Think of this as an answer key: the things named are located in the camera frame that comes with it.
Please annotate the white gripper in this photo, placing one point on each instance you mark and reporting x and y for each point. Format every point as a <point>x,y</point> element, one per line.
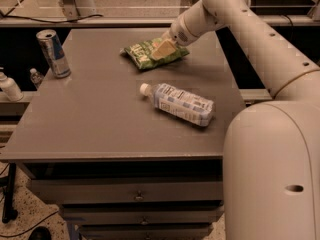
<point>178,34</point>

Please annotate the green jalapeno chip bag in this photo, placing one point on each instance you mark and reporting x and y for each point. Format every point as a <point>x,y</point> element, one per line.
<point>140,54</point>

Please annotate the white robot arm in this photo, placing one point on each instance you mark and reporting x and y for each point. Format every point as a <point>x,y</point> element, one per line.
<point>271,156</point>

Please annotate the redbull can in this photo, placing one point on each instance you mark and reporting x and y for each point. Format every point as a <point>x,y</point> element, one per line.
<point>53,52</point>

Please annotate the clear plastic water bottle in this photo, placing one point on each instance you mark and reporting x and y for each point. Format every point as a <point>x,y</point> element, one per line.
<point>180,103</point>

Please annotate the grey drawer cabinet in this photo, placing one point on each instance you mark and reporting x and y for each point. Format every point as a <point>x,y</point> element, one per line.
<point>91,141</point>

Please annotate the small clear bottle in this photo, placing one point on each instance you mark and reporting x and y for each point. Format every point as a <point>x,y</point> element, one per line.
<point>36,77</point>

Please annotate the top drawer knob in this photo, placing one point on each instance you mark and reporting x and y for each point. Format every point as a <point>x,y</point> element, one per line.
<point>139,197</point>

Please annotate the drawer knob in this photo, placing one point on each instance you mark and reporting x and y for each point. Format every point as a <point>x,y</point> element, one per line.
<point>144,221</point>
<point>139,197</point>

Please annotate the white pump bottle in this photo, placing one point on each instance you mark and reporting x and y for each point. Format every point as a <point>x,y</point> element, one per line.
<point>10,88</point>

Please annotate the middle drawer knob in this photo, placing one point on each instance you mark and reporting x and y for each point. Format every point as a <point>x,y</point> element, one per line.
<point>144,221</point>

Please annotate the black stand leg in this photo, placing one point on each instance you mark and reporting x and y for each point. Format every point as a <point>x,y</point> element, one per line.
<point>9,212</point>

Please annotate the metal rail frame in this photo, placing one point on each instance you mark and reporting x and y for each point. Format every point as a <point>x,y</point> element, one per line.
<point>142,12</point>

